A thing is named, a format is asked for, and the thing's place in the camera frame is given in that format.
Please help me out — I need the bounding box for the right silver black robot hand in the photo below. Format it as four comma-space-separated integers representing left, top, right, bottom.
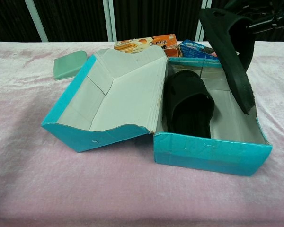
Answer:
224, 0, 284, 33

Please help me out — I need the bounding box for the black rubber slipper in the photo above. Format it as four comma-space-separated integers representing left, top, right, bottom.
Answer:
162, 70, 215, 139
198, 7, 256, 116

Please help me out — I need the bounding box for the teal cardboard shoe box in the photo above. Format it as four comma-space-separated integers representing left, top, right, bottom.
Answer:
40, 45, 273, 177

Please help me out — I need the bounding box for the blue cookie package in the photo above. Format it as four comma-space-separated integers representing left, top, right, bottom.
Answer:
178, 39, 220, 59

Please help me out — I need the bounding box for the orange biscuit box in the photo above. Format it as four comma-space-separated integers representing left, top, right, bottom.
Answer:
113, 34, 182, 57

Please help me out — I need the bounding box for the mint green plastic dustpan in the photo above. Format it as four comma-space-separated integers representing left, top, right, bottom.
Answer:
53, 50, 88, 81

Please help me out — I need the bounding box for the pink velvet tablecloth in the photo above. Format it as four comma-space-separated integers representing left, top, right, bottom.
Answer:
0, 41, 284, 227

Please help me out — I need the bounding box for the white partition frame post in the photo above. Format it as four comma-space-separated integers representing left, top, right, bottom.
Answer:
103, 0, 118, 42
195, 0, 213, 42
25, 0, 49, 43

